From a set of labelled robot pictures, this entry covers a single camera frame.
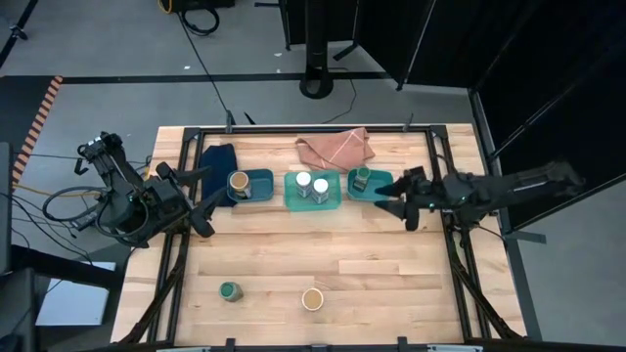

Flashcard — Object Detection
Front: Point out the salmon pink cloth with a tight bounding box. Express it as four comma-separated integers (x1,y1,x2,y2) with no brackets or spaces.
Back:
294,126,378,172

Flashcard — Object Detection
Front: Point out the grey partition foot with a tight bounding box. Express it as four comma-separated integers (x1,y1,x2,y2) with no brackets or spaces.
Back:
506,229,548,244

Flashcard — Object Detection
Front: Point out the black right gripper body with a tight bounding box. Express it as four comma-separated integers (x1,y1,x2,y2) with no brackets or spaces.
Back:
401,164,464,233

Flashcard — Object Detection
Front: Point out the spice jar white lid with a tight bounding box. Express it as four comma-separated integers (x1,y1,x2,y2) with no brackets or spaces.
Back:
294,170,313,199
311,177,331,205

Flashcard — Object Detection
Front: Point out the black aluminium table frame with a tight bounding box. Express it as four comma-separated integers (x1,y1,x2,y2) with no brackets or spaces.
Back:
115,124,525,346

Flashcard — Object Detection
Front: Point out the coiled black cable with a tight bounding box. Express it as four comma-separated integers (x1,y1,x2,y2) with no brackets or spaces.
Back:
181,5,221,37

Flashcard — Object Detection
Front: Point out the orange black hazard tape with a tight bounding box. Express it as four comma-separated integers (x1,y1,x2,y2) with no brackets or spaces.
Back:
12,75,65,185

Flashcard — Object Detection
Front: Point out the long black floor cable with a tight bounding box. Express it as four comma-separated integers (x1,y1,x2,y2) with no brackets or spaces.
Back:
175,9,232,114

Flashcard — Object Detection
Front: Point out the navy blue cloth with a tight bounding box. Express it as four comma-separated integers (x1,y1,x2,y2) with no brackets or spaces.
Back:
200,142,240,208

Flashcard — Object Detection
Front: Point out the black tripod leg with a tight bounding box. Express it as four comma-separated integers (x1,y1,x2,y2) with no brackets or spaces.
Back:
0,0,40,67

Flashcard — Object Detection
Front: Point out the teal plastic bin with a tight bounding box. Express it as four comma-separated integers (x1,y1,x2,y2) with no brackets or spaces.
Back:
346,167,395,203

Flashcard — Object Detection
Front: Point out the black pole stand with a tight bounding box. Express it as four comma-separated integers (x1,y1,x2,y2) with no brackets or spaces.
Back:
298,0,335,101

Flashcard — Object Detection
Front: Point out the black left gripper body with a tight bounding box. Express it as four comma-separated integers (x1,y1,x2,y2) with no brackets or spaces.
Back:
146,160,217,240

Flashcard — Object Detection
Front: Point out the black side table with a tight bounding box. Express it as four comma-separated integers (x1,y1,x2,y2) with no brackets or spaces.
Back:
0,242,126,352

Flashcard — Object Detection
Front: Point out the blue-grey plastic bin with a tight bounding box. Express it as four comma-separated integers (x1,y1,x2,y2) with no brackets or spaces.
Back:
226,168,277,203

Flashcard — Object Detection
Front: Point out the black partition panel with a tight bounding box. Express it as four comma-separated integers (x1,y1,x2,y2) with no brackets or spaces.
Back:
279,0,361,52
398,0,626,92
354,0,436,84
469,43,626,234

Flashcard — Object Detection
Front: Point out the translucent turquoise plastic bin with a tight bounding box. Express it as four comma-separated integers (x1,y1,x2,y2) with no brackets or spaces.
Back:
284,169,343,213

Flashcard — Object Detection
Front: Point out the white board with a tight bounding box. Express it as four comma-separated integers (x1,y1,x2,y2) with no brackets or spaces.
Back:
35,260,117,328

